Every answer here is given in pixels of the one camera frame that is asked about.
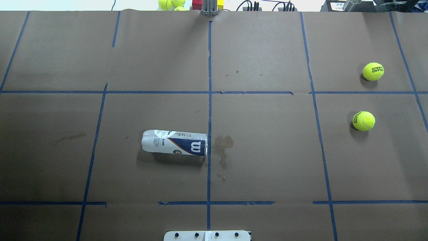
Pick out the clear tennis ball can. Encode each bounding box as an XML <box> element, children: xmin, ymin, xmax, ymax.
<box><xmin>141</xmin><ymin>130</ymin><xmax>208</xmax><ymax>157</ymax></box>

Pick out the spare tennis ball three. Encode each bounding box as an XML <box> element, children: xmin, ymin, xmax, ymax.
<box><xmin>174</xmin><ymin>6</ymin><xmax>187</xmax><ymax>11</ymax></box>

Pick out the spare tennis ball two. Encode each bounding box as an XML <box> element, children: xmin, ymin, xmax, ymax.
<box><xmin>172</xmin><ymin>0</ymin><xmax>186</xmax><ymax>7</ymax></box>

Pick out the tennis ball inner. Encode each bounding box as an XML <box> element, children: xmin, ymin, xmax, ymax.
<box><xmin>352</xmin><ymin>111</ymin><xmax>376</xmax><ymax>131</ymax></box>

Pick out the tennis ball near edge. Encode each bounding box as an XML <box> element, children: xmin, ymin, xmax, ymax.
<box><xmin>362</xmin><ymin>62</ymin><xmax>384</xmax><ymax>81</ymax></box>

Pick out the yellow cube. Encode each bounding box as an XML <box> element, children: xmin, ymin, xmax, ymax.
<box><xmin>217</xmin><ymin>0</ymin><xmax>224</xmax><ymax>9</ymax></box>

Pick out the aluminium frame post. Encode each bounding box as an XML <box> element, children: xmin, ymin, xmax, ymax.
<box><xmin>201</xmin><ymin>0</ymin><xmax>218</xmax><ymax>16</ymax></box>

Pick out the white mounting post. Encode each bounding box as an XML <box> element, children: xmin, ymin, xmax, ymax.
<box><xmin>164</xmin><ymin>230</ymin><xmax>252</xmax><ymax>241</ymax></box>

